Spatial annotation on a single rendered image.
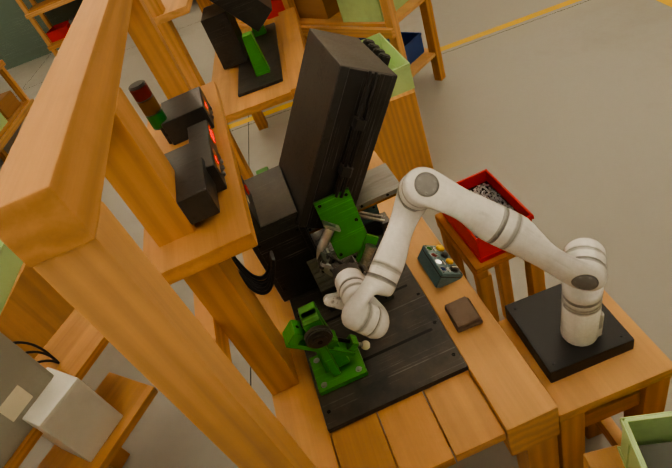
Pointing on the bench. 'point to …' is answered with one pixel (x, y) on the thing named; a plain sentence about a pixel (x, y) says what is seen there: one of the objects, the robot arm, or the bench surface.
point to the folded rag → (463, 314)
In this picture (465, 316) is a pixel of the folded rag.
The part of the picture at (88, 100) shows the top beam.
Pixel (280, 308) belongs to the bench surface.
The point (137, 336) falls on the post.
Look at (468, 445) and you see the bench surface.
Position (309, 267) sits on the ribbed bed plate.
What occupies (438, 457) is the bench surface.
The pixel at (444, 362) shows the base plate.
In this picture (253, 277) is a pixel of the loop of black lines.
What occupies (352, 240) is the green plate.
